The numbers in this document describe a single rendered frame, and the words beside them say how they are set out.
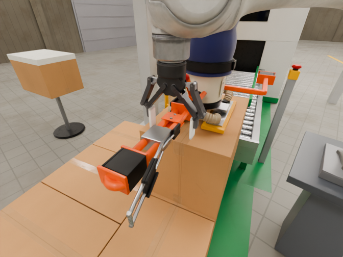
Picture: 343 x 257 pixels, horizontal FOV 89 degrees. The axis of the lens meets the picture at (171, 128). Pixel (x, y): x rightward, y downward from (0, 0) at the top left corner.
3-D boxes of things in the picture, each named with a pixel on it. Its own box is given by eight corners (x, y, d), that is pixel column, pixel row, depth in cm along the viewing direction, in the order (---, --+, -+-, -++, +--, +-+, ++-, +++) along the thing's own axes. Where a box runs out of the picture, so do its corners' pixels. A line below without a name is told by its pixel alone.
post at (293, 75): (258, 158, 200) (290, 68, 146) (264, 159, 198) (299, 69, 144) (258, 161, 195) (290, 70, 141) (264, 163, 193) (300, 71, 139)
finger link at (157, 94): (167, 87, 46) (163, 83, 45) (145, 110, 53) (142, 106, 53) (173, 82, 49) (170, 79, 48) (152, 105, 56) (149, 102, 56)
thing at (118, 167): (125, 159, 45) (122, 144, 43) (149, 169, 43) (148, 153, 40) (101, 183, 39) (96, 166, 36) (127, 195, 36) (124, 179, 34)
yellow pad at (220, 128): (218, 100, 103) (219, 92, 100) (236, 103, 99) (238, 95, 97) (200, 128, 77) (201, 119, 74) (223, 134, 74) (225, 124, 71)
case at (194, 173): (186, 134, 144) (189, 88, 123) (236, 148, 129) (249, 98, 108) (146, 188, 99) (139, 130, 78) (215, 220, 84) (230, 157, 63)
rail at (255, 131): (259, 79, 315) (261, 69, 305) (262, 80, 313) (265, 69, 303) (245, 160, 139) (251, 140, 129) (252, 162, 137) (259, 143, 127)
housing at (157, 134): (153, 135, 55) (152, 123, 52) (173, 142, 52) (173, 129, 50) (141, 149, 50) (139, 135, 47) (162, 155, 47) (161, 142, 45)
